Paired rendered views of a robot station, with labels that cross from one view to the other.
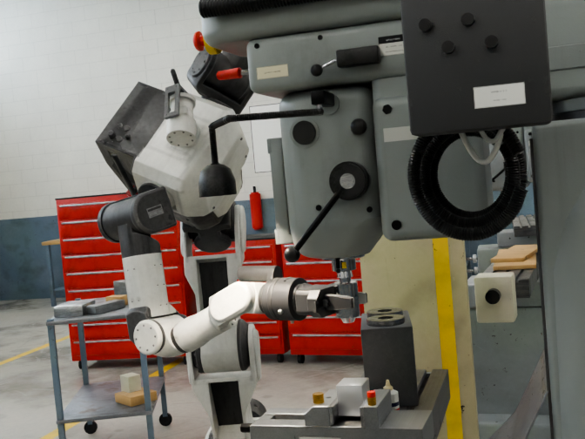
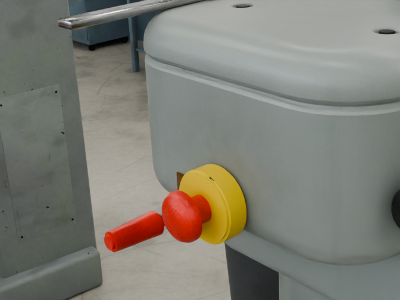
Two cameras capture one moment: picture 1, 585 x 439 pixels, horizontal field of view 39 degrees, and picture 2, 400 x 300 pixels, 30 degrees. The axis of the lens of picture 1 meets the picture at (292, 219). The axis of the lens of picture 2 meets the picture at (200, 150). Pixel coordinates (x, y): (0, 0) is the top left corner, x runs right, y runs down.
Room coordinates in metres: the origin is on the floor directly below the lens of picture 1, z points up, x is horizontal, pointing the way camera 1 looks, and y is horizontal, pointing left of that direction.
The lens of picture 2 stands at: (1.40, 0.56, 2.02)
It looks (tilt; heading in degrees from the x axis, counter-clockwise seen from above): 22 degrees down; 304
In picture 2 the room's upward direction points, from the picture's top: 3 degrees counter-clockwise
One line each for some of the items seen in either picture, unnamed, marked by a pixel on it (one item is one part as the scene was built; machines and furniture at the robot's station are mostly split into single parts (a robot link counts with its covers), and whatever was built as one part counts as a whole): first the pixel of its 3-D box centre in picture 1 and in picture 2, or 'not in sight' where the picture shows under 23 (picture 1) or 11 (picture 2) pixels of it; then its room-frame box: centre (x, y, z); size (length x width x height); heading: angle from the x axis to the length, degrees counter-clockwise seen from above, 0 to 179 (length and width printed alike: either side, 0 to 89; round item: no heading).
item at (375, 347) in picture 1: (387, 354); not in sight; (2.00, -0.20, 1.02); 0.22 x 0.12 x 0.20; 174
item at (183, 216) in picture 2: (202, 40); (188, 213); (1.69, 0.15, 1.76); 0.04 x 0.03 x 0.04; 164
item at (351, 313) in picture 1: (346, 301); not in sight; (1.62, -0.09, 1.22); 0.05 x 0.05 x 0.06
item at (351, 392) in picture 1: (353, 396); not in sight; (1.61, -0.09, 1.03); 0.06 x 0.05 x 0.06; 161
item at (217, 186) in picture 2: (212, 39); (212, 203); (1.69, 0.13, 1.76); 0.06 x 0.02 x 0.06; 164
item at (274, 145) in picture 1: (283, 190); not in sight; (1.65, 0.01, 1.44); 0.04 x 0.04 x 0.21; 74
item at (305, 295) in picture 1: (307, 300); not in sight; (1.67, -0.02, 1.22); 0.13 x 0.12 x 0.10; 146
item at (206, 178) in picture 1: (216, 179); not in sight; (1.59, 0.14, 1.48); 0.07 x 0.07 x 0.06
